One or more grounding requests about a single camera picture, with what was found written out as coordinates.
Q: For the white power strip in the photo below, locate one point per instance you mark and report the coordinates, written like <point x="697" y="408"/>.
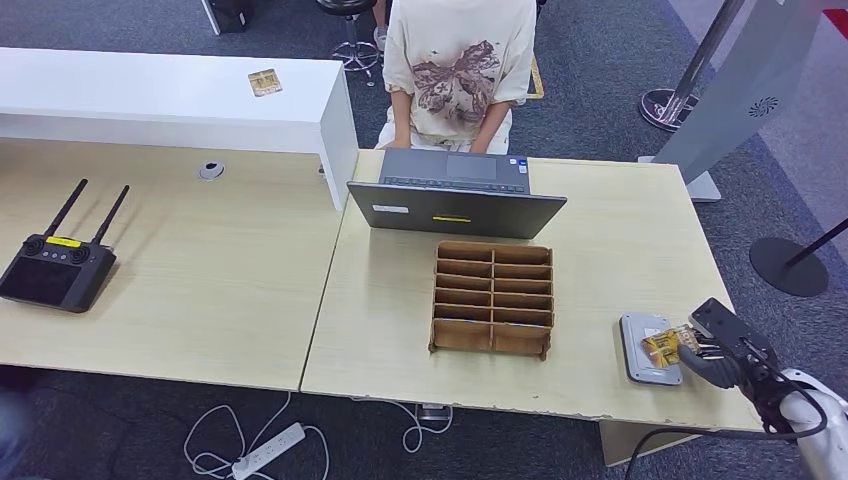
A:
<point x="268" y="452"/>

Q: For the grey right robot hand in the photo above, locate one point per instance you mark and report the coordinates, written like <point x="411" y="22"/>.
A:
<point x="712" y="371"/>

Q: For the grey sign panel stand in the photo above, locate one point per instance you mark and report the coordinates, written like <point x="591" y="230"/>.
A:
<point x="748" y="86"/>

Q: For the wooden card organizer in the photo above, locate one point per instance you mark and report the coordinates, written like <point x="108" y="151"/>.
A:
<point x="493" y="298"/>

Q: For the white counter shelf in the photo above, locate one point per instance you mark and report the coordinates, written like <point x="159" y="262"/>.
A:
<point x="166" y="93"/>

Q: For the grey under-desk socket box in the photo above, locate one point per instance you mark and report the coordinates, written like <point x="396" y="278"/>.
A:
<point x="434" y="413"/>

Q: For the black computer case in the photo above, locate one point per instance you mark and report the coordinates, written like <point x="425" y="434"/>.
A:
<point x="228" y="14"/>

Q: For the black stool with chrome base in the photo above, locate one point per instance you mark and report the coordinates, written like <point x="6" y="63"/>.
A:
<point x="354" y="50"/>

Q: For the person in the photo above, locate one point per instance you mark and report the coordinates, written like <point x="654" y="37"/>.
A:
<point x="457" y="60"/>

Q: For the dark grey laptop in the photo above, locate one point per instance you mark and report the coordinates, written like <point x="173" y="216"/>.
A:
<point x="464" y="212"/>

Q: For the chrome stanchion post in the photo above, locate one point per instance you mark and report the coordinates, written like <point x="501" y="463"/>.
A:
<point x="669" y="106"/>

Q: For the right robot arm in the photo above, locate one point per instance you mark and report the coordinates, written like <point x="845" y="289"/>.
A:
<point x="811" y="424"/>

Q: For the black stanchion post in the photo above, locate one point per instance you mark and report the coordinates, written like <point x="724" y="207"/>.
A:
<point x="788" y="268"/>

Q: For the black remote controller with antennas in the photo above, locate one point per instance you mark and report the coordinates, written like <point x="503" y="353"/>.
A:
<point x="56" y="275"/>

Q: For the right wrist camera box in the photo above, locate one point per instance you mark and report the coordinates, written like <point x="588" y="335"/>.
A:
<point x="729" y="328"/>

